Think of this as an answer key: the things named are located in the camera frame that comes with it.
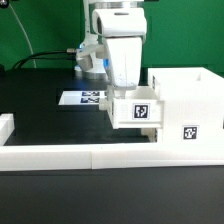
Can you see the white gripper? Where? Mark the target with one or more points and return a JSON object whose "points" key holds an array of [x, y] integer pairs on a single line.
{"points": [[122, 31]]}

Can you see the white drawer tray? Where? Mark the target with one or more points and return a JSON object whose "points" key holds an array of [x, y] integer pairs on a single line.
{"points": [[154, 134], [141, 108]]}

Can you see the white drawer cabinet box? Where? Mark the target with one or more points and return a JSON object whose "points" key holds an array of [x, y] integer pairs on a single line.
{"points": [[193, 100]]}

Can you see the white front drawer tray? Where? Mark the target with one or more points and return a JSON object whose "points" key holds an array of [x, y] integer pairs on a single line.
{"points": [[154, 134]]}

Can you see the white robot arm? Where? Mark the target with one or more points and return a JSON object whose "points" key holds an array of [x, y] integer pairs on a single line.
{"points": [[89, 5]]}

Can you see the white fiducial marker sheet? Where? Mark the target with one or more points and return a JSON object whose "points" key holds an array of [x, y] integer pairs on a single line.
{"points": [[91, 97]]}

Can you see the white U-shaped fence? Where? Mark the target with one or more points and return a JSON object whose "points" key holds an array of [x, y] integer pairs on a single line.
{"points": [[103, 156]]}

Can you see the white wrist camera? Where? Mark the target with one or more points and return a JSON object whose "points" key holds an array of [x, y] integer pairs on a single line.
{"points": [[90, 58]]}

